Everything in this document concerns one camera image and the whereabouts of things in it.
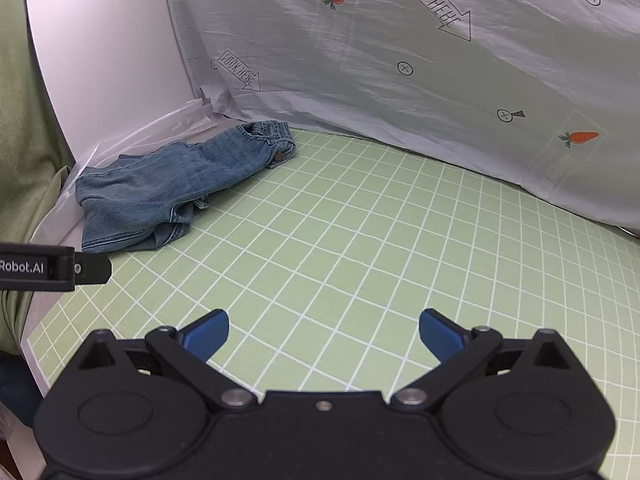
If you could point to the person's green shirt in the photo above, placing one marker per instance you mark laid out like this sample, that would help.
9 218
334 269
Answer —
20 135

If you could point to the white carrot printed sheet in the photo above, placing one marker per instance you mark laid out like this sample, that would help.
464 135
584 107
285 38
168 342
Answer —
400 110

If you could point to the clear plastic sheet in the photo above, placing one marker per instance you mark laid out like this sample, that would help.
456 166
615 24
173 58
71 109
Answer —
150 130

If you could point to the white backdrop board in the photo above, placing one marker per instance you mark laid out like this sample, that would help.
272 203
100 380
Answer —
110 60

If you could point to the dark blue cloth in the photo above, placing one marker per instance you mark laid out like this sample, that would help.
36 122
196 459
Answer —
17 385

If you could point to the green grid mat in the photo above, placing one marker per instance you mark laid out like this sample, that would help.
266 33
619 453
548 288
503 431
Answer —
350 240

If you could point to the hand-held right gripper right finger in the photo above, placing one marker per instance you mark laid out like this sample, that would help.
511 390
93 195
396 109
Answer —
440 334

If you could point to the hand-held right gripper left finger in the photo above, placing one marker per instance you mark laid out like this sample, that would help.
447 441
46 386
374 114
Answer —
207 334

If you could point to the blue denim jeans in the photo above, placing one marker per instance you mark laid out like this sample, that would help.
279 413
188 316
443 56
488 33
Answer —
165 185

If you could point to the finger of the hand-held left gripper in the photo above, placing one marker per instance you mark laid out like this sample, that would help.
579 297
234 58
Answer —
94 269

